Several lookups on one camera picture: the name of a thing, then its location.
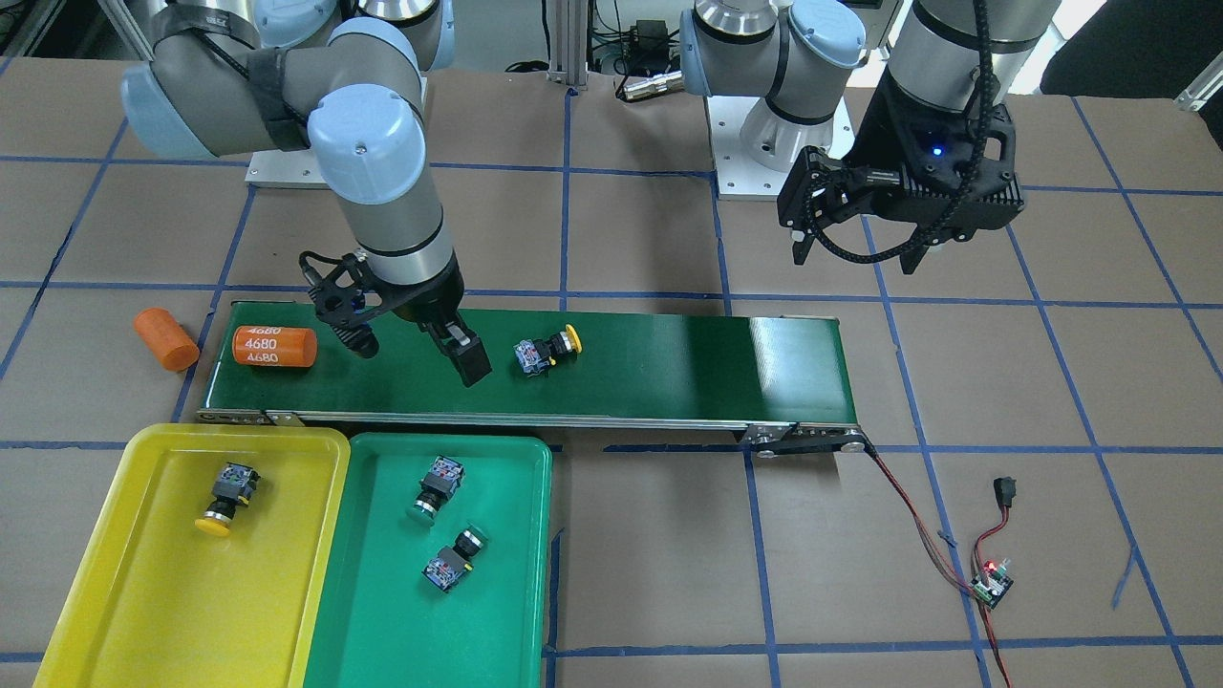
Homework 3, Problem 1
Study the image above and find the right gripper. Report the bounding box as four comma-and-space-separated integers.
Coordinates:
300, 251, 492, 389

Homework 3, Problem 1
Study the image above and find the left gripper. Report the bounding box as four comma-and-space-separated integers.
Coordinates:
777, 75, 1025, 275

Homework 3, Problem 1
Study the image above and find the yellow push button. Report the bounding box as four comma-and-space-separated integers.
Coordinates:
193, 462, 260, 536
514, 323, 585, 378

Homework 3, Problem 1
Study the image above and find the green push button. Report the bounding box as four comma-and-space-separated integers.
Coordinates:
405, 456, 464, 527
422, 525, 488, 593

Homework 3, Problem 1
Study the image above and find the orange cylinder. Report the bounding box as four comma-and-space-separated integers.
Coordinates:
230, 325, 318, 369
132, 308, 201, 371

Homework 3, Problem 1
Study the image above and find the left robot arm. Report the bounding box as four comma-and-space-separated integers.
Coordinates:
678, 1, 1059, 274

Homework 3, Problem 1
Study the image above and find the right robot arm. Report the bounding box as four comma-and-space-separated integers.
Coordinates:
119, 1, 870, 387

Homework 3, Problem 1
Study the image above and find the green conveyor belt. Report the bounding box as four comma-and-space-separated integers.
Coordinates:
197, 301, 870, 456

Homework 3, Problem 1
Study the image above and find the green tray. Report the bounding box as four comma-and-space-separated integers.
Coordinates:
305, 434, 553, 687

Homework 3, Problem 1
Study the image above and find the small controller circuit board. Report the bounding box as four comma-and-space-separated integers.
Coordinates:
970, 558, 1014, 610

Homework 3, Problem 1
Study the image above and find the yellow tray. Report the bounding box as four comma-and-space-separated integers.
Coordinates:
35, 423, 350, 687

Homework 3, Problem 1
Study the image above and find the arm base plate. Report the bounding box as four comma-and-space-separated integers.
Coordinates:
706, 97, 855, 200
245, 149, 329, 189

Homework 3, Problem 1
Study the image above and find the black rocker switch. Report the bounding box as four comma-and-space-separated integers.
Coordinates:
992, 477, 1018, 512

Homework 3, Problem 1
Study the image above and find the red black power cable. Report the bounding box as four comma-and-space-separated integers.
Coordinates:
865, 447, 1016, 688

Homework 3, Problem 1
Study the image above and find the aluminium frame post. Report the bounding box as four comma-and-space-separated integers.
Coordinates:
543, 1, 592, 92

